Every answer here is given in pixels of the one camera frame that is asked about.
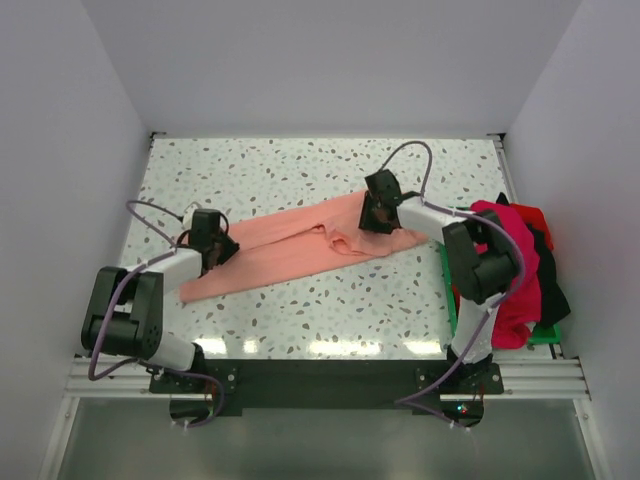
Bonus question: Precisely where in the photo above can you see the salmon pink t shirt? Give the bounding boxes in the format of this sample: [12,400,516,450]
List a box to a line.
[179,191,428,303]

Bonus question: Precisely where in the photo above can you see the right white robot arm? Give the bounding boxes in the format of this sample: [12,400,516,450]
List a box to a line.
[359,169,526,393]

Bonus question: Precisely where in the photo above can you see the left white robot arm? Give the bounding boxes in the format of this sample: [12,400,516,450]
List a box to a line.
[81,209,240,392]

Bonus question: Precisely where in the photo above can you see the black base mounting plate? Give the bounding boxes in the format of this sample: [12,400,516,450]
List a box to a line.
[149,359,504,426]

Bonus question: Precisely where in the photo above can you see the red t shirt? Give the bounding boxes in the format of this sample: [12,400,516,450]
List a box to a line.
[511,203,554,251]

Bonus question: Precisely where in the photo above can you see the magenta t shirt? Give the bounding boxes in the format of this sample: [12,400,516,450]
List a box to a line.
[470,200,541,352]

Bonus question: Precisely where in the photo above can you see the black t shirt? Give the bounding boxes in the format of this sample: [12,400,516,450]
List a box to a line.
[497,193,571,329]

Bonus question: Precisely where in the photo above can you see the green plastic bin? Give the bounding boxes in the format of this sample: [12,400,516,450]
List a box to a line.
[435,204,562,347]

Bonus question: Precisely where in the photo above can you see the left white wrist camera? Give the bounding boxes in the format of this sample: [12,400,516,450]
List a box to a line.
[184,202,201,217]

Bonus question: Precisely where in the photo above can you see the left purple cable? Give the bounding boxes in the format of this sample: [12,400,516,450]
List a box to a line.
[87,199,226,429]

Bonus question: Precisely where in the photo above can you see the purple cable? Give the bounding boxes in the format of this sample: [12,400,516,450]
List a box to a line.
[87,199,226,429]
[375,141,527,419]

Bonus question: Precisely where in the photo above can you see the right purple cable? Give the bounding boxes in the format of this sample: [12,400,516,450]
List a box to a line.
[375,141,527,419]

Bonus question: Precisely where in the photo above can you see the aluminium rail frame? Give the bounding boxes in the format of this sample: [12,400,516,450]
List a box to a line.
[41,138,591,479]

